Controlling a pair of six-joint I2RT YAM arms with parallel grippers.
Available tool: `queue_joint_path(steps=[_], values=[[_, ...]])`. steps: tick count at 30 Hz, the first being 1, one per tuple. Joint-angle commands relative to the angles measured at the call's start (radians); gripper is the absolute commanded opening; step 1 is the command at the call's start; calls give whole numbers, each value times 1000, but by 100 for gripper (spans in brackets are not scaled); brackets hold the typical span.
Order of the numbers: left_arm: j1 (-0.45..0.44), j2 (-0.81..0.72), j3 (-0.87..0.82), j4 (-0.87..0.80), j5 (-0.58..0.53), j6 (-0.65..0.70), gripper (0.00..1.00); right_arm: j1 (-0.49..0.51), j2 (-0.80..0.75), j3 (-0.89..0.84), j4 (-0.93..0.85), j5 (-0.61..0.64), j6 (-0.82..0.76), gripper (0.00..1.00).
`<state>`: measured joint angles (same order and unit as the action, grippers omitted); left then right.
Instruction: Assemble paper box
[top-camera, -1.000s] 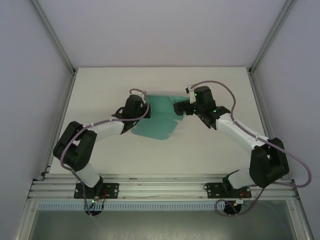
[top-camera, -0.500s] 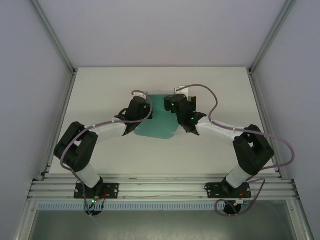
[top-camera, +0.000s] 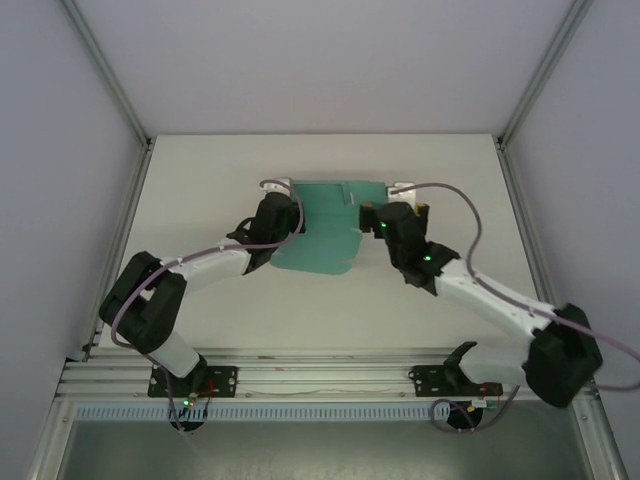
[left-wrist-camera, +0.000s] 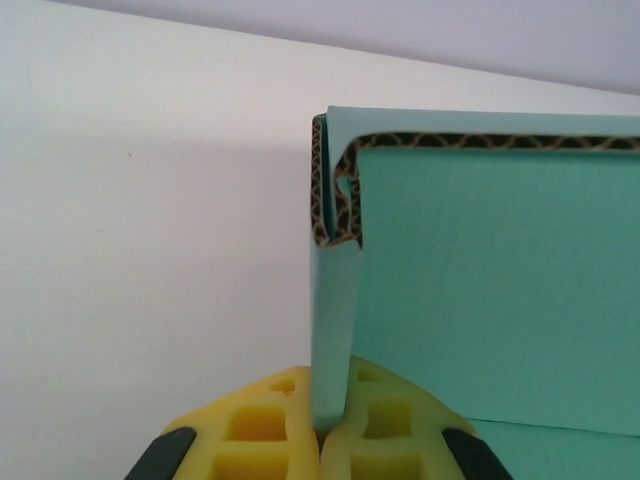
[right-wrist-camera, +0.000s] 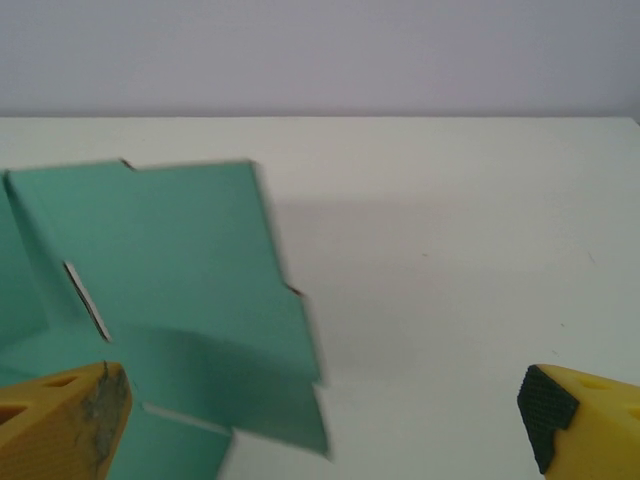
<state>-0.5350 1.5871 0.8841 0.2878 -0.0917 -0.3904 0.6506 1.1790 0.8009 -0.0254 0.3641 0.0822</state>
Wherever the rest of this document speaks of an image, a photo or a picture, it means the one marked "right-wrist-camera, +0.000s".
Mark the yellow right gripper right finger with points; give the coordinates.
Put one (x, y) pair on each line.
(600, 435)

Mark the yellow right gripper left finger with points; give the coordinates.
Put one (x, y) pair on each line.
(50, 430)

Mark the teal paper box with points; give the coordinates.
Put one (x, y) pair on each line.
(175, 240)

